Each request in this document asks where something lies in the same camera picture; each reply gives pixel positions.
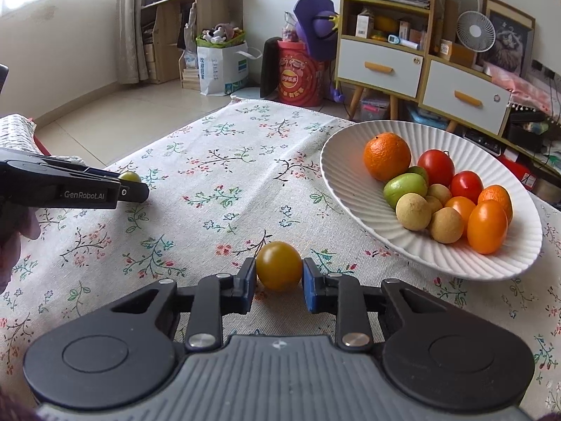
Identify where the large orange mandarin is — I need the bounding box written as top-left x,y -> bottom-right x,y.
363,132 -> 412,182

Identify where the red snack bucket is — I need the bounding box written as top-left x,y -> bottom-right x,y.
278,40 -> 326,107

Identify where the green jujube fruit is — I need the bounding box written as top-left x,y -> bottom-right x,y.
408,165 -> 430,185

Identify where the red box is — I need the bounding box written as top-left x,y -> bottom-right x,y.
497,155 -> 537,191

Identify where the clear plastic storage box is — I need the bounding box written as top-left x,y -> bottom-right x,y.
405,103 -> 449,130

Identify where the floral white tablecloth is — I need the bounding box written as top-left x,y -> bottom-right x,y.
1,101 -> 560,417

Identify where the person's left hand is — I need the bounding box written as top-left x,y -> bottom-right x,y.
0,208 -> 41,292

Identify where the grey curtain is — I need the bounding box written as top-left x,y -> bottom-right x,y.
117,0 -> 148,85

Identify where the red tomato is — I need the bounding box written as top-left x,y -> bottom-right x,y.
450,170 -> 483,203
418,149 -> 455,187

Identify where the oval orange tomato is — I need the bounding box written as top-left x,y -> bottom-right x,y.
467,200 -> 509,255

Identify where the tan longan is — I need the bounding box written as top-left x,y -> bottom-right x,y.
396,193 -> 432,231
427,183 -> 452,206

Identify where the white wooden drawer cabinet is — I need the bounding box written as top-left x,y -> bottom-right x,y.
335,0 -> 437,120

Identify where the framed cat picture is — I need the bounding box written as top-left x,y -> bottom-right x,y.
476,0 -> 535,77

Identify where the small green tomato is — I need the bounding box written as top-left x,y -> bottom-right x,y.
119,171 -> 142,182

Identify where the white desk fan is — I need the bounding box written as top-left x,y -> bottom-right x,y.
457,11 -> 496,67

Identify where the wooden bookshelf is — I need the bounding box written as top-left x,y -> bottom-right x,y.
141,0 -> 243,84

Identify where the pink cloth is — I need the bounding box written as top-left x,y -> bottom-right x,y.
483,62 -> 560,121

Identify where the yellow-green tomato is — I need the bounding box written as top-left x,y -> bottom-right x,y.
256,241 -> 303,293

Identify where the tan longan fruit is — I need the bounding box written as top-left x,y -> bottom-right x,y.
428,207 -> 464,244

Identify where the white paper shopping bag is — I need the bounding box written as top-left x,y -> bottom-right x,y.
197,42 -> 262,96

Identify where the small orange mandarin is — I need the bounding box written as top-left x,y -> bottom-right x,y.
477,185 -> 513,223

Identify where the white ribbed plate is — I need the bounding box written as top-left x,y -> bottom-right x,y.
320,120 -> 542,280

